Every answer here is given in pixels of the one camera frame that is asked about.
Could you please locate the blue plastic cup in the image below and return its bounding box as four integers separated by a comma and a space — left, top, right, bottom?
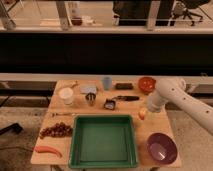
102, 77, 112, 90

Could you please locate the orange carrot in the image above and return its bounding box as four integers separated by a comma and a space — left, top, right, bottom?
34, 146, 62, 158

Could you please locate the yellow red apple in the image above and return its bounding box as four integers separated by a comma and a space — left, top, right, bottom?
138, 108, 147, 120

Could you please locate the white cup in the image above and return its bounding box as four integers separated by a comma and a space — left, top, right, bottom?
59, 87, 74, 105

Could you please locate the green plastic tray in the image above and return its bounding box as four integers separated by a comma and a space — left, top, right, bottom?
68, 115, 138, 169

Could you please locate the wooden spoon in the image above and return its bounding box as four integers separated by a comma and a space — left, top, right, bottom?
60, 81, 78, 88

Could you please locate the small black square container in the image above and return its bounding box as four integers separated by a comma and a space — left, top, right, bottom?
104, 99, 116, 110

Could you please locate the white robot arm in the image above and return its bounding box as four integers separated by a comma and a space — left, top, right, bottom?
146, 77, 213, 135

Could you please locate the orange red bowl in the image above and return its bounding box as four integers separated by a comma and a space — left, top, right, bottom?
138, 77, 156, 94

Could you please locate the black handled peeler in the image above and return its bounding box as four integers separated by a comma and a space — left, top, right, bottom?
112, 96, 140, 101

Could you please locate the purple bowl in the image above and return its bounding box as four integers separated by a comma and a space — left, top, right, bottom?
147, 133, 178, 165

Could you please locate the black object on floor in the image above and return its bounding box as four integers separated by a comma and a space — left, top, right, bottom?
0, 123, 23, 135

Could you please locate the bunch of red grapes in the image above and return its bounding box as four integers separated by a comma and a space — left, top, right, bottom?
40, 122, 72, 139

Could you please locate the black office chair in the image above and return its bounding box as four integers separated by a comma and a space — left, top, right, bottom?
170, 0, 203, 26

